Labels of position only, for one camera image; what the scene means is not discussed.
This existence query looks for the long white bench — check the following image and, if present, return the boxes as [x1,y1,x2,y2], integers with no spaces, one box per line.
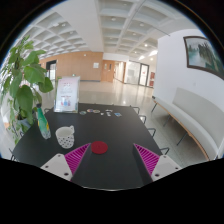
[153,88,224,160]

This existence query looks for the red round coaster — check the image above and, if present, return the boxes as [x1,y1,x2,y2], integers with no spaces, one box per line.
[91,141,108,154]

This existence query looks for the framed landscape painting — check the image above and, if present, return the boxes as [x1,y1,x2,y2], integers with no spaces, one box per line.
[183,36,224,80]

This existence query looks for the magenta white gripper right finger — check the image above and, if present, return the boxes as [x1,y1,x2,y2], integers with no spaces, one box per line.
[134,144,181,182]

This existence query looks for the green plastic water bottle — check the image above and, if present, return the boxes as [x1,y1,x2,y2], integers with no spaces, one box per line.
[37,104,51,139]

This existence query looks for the white polka dot mug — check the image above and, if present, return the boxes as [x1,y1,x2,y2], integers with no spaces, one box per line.
[55,126,75,149]

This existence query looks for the small round badge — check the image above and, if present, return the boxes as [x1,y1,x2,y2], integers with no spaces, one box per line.
[79,111,87,115]

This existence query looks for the green leafy potted plant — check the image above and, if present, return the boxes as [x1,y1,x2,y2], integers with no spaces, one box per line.
[0,36,53,143]

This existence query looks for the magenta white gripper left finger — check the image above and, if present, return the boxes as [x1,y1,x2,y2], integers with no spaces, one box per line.
[42,143,90,181]

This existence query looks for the acrylic sign stand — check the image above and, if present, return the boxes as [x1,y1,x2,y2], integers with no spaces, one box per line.
[54,76,80,113]

